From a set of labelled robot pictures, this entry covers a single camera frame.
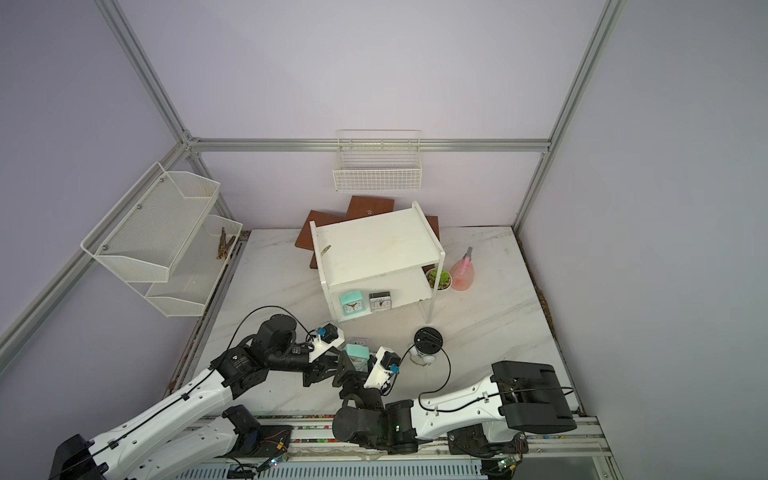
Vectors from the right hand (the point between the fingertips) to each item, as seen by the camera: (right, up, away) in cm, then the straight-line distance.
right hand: (352, 359), depth 73 cm
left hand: (-3, -1, 0) cm, 3 cm away
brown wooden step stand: (-1, +42, +24) cm, 48 cm away
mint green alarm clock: (+2, +2, -3) cm, 4 cm away
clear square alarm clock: (+7, +13, +5) cm, 16 cm away
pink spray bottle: (+32, +21, +20) cm, 43 cm away
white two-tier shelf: (+7, +27, -1) cm, 28 cm away
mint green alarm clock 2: (-1, +14, +4) cm, 14 cm away
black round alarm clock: (+20, +1, +14) cm, 25 cm away
